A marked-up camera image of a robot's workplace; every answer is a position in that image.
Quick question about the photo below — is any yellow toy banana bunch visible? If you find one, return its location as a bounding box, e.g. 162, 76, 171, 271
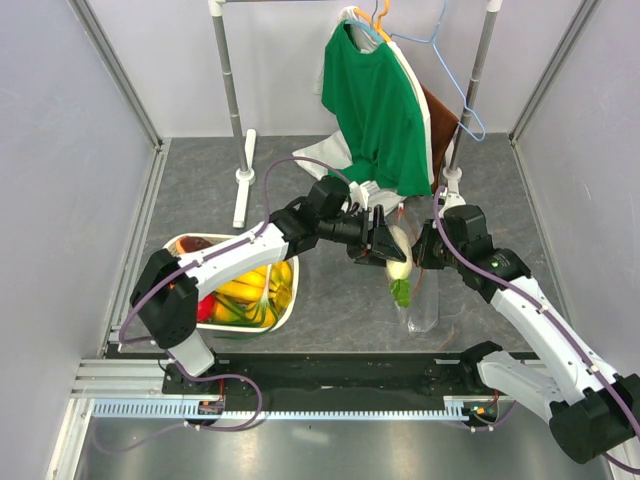
213, 261, 293, 318

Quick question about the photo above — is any clothes rack pole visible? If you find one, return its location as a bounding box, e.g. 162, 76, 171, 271
208, 1, 257, 229
442, 0, 503, 195

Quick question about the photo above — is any green toy scallion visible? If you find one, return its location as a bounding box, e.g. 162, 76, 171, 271
210, 293, 280, 336

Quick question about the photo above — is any white cloth garment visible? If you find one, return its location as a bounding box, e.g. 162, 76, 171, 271
292, 131, 405, 215

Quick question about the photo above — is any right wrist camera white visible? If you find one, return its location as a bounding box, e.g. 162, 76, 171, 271
439, 189, 466, 210

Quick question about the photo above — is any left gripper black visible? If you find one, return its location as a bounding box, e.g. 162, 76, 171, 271
319, 206, 406, 269

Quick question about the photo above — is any blue white cable duct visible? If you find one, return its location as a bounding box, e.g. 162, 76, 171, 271
92, 399, 469, 422

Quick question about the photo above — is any clear zip top bag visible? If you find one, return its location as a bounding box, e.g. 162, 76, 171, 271
390, 206, 438, 335

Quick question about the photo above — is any clothes rack right pole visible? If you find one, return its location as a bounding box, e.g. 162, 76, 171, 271
442, 0, 503, 195

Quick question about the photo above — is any red toy apple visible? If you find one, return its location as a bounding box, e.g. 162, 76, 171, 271
196, 294, 217, 323

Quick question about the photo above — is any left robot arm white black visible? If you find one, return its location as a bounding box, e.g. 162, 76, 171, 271
129, 176, 407, 393

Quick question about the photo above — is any blue wire hanger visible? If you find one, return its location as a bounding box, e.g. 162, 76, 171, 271
389, 0, 487, 142

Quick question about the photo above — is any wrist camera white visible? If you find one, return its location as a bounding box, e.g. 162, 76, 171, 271
349, 181, 380, 210
439, 189, 466, 210

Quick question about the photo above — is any green T-shirt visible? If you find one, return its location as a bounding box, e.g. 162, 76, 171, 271
321, 21, 431, 197

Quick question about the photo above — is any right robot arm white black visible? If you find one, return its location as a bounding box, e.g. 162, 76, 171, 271
413, 204, 639, 474

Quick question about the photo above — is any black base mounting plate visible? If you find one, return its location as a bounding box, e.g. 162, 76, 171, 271
160, 352, 539, 412

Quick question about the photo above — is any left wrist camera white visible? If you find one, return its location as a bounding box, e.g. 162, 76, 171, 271
349, 181, 380, 210

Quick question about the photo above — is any brown toy food piece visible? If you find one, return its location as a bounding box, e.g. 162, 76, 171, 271
175, 236, 212, 255

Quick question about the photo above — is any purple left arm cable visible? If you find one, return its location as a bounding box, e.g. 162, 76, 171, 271
117, 155, 351, 351

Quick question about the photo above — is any orange hanger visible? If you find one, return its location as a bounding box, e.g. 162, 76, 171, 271
368, 0, 391, 43

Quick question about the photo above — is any brown cloth garment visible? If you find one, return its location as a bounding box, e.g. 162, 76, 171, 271
422, 85, 458, 192

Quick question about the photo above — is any clothes rack left pole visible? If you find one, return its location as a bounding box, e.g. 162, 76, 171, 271
208, 1, 257, 229

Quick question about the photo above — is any white toy radish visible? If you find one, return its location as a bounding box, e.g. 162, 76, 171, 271
386, 225, 413, 308

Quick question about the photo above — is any white plastic food basket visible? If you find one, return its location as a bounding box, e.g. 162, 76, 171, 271
164, 232, 300, 332

